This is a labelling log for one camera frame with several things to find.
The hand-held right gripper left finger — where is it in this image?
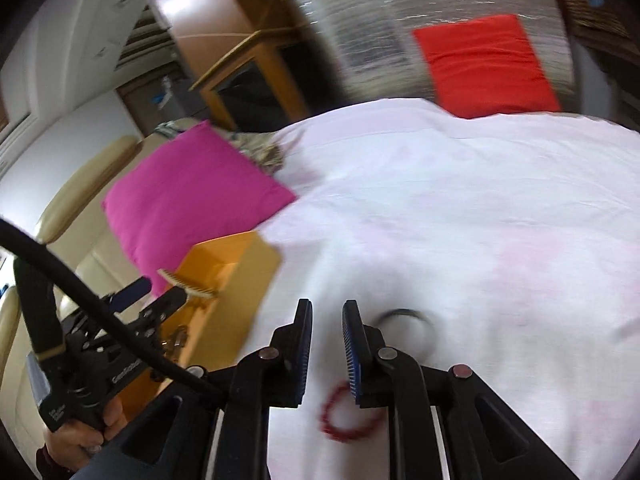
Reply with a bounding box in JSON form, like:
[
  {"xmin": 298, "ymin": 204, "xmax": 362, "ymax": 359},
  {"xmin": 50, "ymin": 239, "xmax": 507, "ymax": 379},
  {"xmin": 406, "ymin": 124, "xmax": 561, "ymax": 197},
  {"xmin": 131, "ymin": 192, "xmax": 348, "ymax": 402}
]
[{"xmin": 107, "ymin": 298, "xmax": 315, "ymax": 480}]

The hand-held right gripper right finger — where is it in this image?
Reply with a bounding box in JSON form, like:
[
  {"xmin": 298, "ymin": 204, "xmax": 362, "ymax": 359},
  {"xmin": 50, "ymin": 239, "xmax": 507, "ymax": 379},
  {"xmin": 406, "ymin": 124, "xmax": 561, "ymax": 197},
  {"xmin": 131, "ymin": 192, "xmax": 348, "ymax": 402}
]
[{"xmin": 341, "ymin": 299, "xmax": 581, "ymax": 480}]

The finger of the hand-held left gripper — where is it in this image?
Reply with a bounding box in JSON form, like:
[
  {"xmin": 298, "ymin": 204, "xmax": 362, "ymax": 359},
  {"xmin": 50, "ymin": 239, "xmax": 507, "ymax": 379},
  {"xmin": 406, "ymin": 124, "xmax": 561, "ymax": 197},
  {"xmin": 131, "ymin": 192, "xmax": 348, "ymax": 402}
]
[
  {"xmin": 134, "ymin": 287, "xmax": 189, "ymax": 342},
  {"xmin": 106, "ymin": 275, "xmax": 154, "ymax": 314}
]

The beige hair comb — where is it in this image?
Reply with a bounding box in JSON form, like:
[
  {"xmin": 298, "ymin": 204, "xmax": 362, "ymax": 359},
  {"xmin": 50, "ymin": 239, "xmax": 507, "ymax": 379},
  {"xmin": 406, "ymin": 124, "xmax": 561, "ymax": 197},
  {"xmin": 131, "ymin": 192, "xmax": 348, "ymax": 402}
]
[{"xmin": 156, "ymin": 268, "xmax": 220, "ymax": 301}]

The red bead bracelet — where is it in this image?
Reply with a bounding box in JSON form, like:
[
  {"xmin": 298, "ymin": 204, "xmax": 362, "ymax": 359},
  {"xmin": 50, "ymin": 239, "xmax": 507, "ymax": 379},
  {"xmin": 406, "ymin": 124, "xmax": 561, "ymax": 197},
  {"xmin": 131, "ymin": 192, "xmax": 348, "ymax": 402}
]
[{"xmin": 319, "ymin": 382, "xmax": 387, "ymax": 444}]

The orange box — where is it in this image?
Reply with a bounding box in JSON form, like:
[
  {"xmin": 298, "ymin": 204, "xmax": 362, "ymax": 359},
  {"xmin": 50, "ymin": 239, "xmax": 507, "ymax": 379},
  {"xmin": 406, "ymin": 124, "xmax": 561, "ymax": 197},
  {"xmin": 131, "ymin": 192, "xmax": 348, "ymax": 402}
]
[{"xmin": 117, "ymin": 230, "xmax": 284, "ymax": 412}]

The person's left forearm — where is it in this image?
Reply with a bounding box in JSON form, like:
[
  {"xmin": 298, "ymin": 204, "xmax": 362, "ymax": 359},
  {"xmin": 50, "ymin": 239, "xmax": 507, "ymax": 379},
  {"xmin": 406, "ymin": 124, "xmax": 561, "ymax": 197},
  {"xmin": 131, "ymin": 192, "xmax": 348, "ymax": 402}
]
[{"xmin": 35, "ymin": 446, "xmax": 81, "ymax": 480}]

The person's left hand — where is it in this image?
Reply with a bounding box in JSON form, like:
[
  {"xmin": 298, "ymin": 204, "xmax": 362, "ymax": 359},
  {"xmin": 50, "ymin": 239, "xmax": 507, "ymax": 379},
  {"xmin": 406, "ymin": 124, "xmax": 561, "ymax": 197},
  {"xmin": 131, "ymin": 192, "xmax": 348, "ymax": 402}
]
[{"xmin": 42, "ymin": 394, "xmax": 129, "ymax": 472}]

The silver bangle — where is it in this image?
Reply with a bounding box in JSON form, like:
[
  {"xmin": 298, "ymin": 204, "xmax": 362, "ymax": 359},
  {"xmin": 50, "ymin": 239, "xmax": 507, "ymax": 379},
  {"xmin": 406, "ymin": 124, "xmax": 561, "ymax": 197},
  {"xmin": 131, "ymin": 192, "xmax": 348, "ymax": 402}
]
[{"xmin": 372, "ymin": 307, "xmax": 437, "ymax": 362}]

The beige sofa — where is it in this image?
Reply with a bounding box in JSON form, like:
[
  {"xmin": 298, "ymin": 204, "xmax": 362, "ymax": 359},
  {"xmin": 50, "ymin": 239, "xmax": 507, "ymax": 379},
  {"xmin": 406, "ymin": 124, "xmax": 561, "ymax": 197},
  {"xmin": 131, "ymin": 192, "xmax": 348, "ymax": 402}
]
[{"xmin": 0, "ymin": 91, "xmax": 202, "ymax": 461}]

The pink pillow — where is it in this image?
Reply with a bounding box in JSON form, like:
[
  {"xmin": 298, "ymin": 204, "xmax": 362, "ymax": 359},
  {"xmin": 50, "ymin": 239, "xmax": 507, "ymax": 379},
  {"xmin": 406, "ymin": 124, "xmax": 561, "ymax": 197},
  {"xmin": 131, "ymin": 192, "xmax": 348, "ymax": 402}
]
[{"xmin": 101, "ymin": 119, "xmax": 299, "ymax": 297}]

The patterned cloth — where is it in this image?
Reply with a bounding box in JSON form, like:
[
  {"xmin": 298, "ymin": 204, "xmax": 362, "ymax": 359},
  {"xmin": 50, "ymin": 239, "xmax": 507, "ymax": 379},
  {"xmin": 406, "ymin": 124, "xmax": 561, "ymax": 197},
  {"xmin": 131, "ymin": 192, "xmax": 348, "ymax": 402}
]
[{"xmin": 154, "ymin": 119, "xmax": 307, "ymax": 177}]

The brown woven panel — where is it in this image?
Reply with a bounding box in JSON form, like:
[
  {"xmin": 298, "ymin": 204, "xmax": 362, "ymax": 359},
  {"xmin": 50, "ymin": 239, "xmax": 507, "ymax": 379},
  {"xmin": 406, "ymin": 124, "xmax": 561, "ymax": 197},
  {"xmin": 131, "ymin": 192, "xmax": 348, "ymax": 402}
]
[{"xmin": 116, "ymin": 72, "xmax": 212, "ymax": 137}]

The brown wooden cabinet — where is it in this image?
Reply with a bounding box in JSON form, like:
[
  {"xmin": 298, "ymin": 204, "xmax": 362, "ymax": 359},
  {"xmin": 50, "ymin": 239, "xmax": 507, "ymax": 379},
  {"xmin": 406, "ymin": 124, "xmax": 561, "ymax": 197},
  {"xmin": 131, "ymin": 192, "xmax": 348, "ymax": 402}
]
[{"xmin": 134, "ymin": 0, "xmax": 309, "ymax": 132}]

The red pillow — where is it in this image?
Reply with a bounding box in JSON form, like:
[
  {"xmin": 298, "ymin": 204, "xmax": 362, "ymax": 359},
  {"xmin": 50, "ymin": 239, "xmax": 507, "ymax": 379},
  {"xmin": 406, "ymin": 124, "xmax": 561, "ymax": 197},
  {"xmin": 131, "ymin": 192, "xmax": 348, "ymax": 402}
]
[{"xmin": 412, "ymin": 13, "xmax": 562, "ymax": 120}]

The silver foil mat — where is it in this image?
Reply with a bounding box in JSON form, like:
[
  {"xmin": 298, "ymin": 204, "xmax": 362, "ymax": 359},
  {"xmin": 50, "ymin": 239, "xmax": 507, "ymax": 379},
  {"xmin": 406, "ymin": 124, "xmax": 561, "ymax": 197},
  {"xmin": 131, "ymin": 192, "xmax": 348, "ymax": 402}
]
[{"xmin": 290, "ymin": 0, "xmax": 577, "ymax": 112}]

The black cable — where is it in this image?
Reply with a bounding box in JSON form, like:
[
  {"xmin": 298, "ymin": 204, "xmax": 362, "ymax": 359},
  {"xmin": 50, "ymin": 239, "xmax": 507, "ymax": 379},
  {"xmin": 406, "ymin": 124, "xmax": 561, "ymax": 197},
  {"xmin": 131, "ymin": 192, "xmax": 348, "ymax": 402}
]
[{"xmin": 0, "ymin": 219, "xmax": 227, "ymax": 402}]

